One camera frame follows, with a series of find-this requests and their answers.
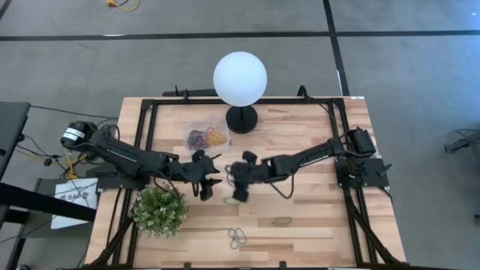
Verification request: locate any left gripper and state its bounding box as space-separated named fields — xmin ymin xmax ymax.
xmin=170 ymin=149 xmax=223 ymax=202

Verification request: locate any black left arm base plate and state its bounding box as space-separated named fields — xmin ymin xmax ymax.
xmin=85 ymin=164 xmax=153 ymax=191

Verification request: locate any black beam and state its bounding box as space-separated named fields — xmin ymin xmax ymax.
xmin=0 ymin=182 xmax=98 ymax=223

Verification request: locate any potted green artificial plant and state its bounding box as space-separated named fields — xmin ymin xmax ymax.
xmin=131 ymin=186 xmax=190 ymax=239

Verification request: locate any white globe lamp black base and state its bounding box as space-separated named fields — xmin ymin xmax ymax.
xmin=212 ymin=51 xmax=269 ymax=135

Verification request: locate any black side desk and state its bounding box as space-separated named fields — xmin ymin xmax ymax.
xmin=0 ymin=100 xmax=32 ymax=181

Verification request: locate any black bar behind table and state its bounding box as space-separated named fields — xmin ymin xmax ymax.
xmin=161 ymin=88 xmax=218 ymax=98

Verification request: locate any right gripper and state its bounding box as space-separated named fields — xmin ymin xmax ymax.
xmin=226 ymin=151 xmax=272 ymax=203

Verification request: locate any white printed paper sheet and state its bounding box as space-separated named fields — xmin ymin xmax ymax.
xmin=50 ymin=178 xmax=99 ymax=230

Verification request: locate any yellow cable bundle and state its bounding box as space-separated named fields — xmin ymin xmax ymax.
xmin=64 ymin=149 xmax=89 ymax=180

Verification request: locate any yellow floor cable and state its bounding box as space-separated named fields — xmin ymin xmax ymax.
xmin=106 ymin=0 xmax=140 ymax=12

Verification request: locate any black floor cable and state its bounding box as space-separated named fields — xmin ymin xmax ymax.
xmin=29 ymin=104 xmax=119 ymax=121

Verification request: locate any yellow rubber band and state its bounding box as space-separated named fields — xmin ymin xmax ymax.
xmin=205 ymin=130 xmax=230 ymax=148

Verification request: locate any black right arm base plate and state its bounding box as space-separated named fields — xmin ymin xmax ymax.
xmin=334 ymin=157 xmax=391 ymax=189

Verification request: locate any clear plastic bin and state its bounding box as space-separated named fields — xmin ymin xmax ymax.
xmin=182 ymin=118 xmax=233 ymax=161

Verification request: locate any black stand with cables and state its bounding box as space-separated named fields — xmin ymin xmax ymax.
xmin=444 ymin=128 xmax=480 ymax=155

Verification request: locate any teal rubber band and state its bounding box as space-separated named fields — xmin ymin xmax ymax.
xmin=186 ymin=128 xmax=208 ymax=150
xmin=223 ymin=163 xmax=236 ymax=188
xmin=227 ymin=226 xmax=248 ymax=251

